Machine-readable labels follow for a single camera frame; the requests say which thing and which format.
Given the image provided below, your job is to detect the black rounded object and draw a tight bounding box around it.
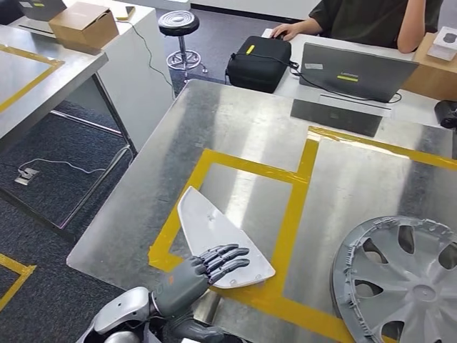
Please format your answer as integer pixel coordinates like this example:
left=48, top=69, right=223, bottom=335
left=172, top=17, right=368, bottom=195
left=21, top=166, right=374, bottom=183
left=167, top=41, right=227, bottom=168
left=434, top=99, right=457, bottom=129

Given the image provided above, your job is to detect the yellow tape rectangle outline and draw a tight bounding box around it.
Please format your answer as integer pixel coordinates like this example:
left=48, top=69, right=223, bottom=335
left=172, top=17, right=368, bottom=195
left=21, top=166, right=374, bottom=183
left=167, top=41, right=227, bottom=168
left=147, top=138, right=399, bottom=343

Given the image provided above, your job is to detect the brown cardboard box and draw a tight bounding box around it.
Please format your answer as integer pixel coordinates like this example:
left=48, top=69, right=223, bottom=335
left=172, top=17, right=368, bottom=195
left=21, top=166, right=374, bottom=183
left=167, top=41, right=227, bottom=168
left=48, top=1, right=120, bottom=50
left=401, top=31, right=457, bottom=103

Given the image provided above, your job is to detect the black round stool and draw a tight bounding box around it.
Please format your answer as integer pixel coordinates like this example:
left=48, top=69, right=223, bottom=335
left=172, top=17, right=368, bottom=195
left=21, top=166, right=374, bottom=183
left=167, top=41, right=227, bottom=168
left=158, top=10, right=209, bottom=84

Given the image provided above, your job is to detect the grey open laptop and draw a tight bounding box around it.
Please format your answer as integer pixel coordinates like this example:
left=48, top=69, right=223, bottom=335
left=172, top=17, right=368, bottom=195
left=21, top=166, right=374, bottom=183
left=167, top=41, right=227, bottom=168
left=299, top=42, right=419, bottom=112
left=18, top=0, right=68, bottom=36

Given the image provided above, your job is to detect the grey plastic hubcap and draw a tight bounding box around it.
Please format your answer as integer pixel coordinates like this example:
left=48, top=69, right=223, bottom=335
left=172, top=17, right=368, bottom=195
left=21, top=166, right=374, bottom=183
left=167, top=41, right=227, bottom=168
left=330, top=216, right=457, bottom=343

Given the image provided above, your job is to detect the black phone cable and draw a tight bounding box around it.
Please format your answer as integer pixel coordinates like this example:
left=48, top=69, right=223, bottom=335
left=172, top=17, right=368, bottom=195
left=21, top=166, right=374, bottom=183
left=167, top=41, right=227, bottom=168
left=118, top=19, right=176, bottom=100

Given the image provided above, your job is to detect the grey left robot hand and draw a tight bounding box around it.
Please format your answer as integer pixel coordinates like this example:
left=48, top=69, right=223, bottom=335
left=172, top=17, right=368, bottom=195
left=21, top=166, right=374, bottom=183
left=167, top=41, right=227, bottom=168
left=152, top=242, right=250, bottom=319

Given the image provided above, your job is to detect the small white box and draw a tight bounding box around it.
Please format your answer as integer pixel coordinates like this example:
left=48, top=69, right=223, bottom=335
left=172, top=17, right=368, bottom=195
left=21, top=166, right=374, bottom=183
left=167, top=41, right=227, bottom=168
left=426, top=26, right=457, bottom=62

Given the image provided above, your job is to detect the white plastic car part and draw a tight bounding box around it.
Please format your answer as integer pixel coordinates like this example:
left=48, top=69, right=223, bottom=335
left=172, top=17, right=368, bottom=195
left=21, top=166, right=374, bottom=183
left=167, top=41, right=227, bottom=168
left=177, top=186, right=277, bottom=289

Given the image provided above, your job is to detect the black smartphone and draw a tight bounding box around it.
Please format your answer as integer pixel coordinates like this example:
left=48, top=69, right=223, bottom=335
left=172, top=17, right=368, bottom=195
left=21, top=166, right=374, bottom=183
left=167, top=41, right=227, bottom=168
left=115, top=5, right=136, bottom=21

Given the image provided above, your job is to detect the long yellow tape strip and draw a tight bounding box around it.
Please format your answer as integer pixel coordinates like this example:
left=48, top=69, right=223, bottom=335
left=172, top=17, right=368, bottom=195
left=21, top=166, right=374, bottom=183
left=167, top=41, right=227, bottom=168
left=307, top=125, right=457, bottom=172

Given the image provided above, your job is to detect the seated person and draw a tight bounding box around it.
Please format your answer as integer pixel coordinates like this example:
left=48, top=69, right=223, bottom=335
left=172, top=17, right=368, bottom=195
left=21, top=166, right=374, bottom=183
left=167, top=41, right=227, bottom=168
left=269, top=0, right=443, bottom=54

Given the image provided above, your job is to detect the white floor cable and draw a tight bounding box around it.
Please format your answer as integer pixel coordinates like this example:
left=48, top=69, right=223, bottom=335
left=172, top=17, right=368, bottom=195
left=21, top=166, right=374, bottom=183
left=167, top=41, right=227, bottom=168
left=17, top=144, right=135, bottom=186

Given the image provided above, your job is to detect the black zip case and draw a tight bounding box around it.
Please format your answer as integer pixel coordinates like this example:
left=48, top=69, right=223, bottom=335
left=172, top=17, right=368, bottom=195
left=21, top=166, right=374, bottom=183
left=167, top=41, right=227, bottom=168
left=225, top=35, right=293, bottom=94
left=0, top=0, right=22, bottom=24

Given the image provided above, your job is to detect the metal workbench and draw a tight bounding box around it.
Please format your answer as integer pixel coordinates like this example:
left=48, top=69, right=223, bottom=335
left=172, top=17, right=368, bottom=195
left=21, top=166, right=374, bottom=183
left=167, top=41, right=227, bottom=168
left=66, top=78, right=457, bottom=343
left=0, top=24, right=138, bottom=242

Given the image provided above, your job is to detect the metal floor socket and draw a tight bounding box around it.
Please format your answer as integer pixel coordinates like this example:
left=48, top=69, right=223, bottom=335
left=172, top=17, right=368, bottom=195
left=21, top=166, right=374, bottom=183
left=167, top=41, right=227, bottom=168
left=14, top=166, right=39, bottom=187

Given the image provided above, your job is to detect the person's right hand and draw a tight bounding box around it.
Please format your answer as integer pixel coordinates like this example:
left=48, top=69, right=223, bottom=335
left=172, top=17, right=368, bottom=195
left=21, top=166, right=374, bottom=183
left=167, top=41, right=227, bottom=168
left=270, top=22, right=301, bottom=41

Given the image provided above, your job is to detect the white desk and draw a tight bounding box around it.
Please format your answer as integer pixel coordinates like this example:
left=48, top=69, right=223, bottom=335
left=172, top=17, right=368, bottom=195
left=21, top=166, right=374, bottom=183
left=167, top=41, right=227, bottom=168
left=8, top=0, right=175, bottom=152
left=260, top=28, right=457, bottom=129

